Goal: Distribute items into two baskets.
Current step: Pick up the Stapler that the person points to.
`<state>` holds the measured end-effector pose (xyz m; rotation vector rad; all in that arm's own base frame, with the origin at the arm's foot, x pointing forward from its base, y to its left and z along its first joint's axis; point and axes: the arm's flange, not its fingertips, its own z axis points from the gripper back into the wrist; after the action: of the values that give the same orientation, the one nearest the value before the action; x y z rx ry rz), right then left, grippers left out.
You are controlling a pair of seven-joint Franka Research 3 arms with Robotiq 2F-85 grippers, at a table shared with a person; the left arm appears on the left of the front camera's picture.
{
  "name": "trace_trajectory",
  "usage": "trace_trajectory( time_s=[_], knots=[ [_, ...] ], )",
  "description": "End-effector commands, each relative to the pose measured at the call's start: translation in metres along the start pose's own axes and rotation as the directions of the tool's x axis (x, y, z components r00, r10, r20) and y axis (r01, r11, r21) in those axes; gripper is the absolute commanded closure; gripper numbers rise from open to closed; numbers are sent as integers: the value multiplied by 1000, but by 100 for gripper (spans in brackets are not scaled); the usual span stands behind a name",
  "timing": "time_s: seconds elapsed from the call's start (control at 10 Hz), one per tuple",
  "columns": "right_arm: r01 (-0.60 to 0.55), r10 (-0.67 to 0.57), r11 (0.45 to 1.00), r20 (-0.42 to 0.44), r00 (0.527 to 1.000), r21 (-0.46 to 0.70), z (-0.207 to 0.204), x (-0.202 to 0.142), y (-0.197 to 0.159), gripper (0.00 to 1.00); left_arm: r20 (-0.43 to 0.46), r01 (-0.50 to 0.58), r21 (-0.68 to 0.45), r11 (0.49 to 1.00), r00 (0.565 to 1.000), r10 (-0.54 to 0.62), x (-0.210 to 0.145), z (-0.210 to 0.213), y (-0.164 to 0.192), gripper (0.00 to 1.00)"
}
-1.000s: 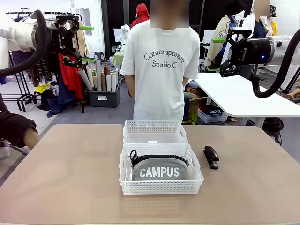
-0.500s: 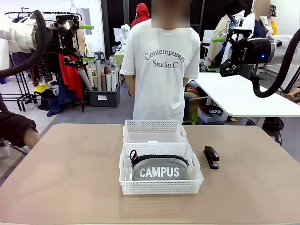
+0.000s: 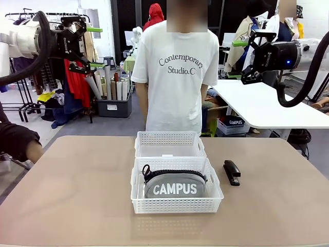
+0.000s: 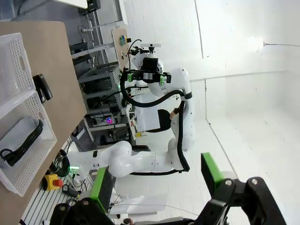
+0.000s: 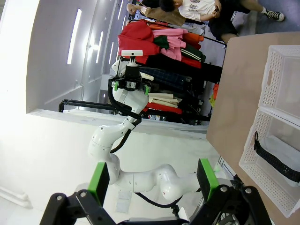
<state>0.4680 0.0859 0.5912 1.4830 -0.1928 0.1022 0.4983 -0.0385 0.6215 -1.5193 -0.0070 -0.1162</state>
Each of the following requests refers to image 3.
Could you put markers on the mannequin in beige coat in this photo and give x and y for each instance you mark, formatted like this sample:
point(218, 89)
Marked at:
point(241, 33)

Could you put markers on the white basket with Campus pouch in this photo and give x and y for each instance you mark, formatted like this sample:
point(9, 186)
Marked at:
point(231, 130)

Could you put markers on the red hooded coat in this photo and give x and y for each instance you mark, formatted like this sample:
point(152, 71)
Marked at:
point(154, 15)

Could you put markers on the mannequin leg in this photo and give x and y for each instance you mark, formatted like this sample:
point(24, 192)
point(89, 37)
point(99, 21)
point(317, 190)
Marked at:
point(321, 103)

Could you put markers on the green cloth covered table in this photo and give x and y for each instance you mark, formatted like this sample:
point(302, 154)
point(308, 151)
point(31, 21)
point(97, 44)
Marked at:
point(128, 64)

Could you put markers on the red dress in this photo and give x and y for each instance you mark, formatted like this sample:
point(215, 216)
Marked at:
point(77, 85)

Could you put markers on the person in white T-shirt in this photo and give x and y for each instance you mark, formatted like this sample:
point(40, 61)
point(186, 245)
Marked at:
point(174, 103)

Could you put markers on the white table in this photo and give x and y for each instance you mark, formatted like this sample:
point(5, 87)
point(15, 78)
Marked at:
point(257, 108)

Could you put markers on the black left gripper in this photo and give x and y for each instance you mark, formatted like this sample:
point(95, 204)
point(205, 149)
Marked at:
point(65, 43)

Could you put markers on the seated person in dark clothes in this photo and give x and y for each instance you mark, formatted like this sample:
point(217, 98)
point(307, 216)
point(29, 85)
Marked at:
point(13, 139)

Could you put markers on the blue denim garment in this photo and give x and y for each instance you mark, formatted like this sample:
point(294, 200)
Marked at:
point(69, 105)

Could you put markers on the yellow garment on pile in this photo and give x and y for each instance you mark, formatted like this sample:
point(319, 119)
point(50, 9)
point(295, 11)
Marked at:
point(46, 96)

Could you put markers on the person's right forearm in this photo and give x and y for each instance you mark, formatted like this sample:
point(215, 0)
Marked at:
point(141, 97)

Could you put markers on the grey storage bin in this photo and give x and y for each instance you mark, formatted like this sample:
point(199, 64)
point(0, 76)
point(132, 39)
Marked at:
point(102, 110)

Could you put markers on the tall grey cardboard tube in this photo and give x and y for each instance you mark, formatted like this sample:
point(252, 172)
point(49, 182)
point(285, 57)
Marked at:
point(108, 82)

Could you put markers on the black clothes rack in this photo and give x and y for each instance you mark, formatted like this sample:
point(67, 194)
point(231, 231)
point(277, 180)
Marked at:
point(91, 115)

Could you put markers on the small white robot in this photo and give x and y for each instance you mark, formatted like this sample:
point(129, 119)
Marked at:
point(136, 36)

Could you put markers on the brown paper roll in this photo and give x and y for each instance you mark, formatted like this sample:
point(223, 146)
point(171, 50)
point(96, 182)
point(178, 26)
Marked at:
point(116, 77)

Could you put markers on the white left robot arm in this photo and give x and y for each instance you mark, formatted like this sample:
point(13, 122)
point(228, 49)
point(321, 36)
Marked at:
point(23, 41)

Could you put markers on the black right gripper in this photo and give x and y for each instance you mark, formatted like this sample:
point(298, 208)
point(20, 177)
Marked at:
point(280, 56)

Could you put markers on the person in navy clothes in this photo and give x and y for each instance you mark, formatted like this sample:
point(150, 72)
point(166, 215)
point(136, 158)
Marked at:
point(284, 31)

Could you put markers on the cream paper roll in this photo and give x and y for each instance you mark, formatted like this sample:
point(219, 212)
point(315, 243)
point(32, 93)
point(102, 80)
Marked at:
point(125, 90)
point(119, 91)

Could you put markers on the brown cardboard box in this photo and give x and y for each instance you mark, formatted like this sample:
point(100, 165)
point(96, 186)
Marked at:
point(218, 115)

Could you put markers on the grey Campus pencil pouch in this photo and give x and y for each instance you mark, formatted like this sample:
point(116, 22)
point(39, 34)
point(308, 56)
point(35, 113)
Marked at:
point(174, 189)

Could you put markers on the white perforated plastic basket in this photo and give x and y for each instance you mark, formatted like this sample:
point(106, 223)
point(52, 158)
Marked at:
point(154, 139)
point(174, 205)

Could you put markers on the white leaning paper roll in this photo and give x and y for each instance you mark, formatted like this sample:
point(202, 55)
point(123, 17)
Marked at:
point(93, 88)

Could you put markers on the grey stool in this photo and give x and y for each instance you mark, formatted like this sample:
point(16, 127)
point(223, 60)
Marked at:
point(108, 59)

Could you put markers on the black stapler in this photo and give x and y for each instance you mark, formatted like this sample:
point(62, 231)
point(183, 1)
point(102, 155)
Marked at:
point(231, 172)

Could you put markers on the person's left forearm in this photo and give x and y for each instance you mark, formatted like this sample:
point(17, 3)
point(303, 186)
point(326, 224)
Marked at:
point(204, 92)

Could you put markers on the hanging yellow garment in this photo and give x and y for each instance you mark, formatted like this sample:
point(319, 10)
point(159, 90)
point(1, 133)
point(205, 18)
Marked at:
point(300, 31)

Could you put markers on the black bag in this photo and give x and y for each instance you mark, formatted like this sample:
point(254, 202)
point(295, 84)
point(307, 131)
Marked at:
point(299, 137)

